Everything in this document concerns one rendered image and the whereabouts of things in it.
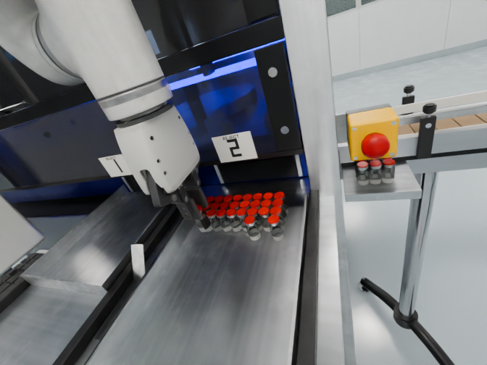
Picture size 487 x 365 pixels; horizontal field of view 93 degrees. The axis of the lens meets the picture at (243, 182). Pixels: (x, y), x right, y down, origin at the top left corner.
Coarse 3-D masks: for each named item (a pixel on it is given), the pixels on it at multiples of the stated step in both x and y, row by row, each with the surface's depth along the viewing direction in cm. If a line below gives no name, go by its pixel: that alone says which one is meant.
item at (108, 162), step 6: (108, 156) 59; (114, 156) 58; (120, 156) 58; (102, 162) 61; (108, 162) 60; (114, 162) 60; (120, 162) 59; (108, 168) 62; (114, 168) 61; (126, 168) 60; (114, 174) 62; (120, 174) 62; (126, 174) 61; (132, 174) 60
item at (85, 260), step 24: (120, 192) 75; (96, 216) 67; (120, 216) 66; (144, 216) 63; (72, 240) 61; (96, 240) 59; (120, 240) 56; (144, 240) 50; (48, 264) 55; (72, 264) 54; (96, 264) 51; (120, 264) 45; (72, 288) 46; (96, 288) 42
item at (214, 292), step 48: (192, 240) 49; (240, 240) 45; (288, 240) 41; (144, 288) 39; (192, 288) 39; (240, 288) 36; (288, 288) 34; (144, 336) 34; (192, 336) 32; (240, 336) 30; (288, 336) 29
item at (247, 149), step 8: (224, 136) 46; (232, 136) 46; (240, 136) 45; (248, 136) 45; (216, 144) 48; (224, 144) 48; (232, 144) 47; (240, 144) 46; (248, 144) 46; (224, 152) 49; (240, 152) 48; (248, 152) 47; (256, 152) 47; (224, 160) 50; (232, 160) 49
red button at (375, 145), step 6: (366, 138) 37; (372, 138) 36; (378, 138) 36; (384, 138) 36; (366, 144) 37; (372, 144) 36; (378, 144) 36; (384, 144) 36; (366, 150) 37; (372, 150) 37; (378, 150) 36; (384, 150) 36; (372, 156) 37; (378, 156) 37
